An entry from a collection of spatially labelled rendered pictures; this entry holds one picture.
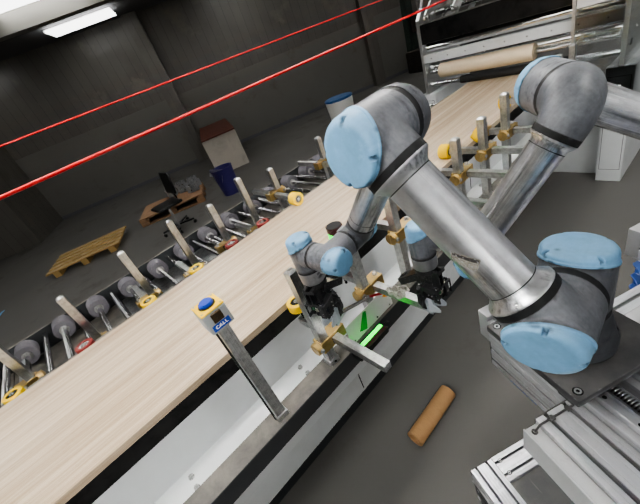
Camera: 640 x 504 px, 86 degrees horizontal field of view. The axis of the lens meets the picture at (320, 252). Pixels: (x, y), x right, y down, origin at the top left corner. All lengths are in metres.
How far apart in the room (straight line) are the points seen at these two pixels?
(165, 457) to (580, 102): 1.47
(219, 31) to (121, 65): 2.36
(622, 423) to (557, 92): 0.61
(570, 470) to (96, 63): 9.96
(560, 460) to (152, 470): 1.15
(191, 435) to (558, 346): 1.16
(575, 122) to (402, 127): 0.37
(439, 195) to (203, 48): 9.41
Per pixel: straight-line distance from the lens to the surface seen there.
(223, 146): 7.48
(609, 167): 3.60
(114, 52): 9.94
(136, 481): 1.43
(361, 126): 0.53
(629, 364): 0.86
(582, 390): 0.80
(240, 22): 9.96
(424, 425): 1.86
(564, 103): 0.83
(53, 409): 1.71
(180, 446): 1.42
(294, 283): 1.07
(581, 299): 0.65
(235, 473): 1.28
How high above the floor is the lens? 1.70
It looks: 31 degrees down
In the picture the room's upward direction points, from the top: 22 degrees counter-clockwise
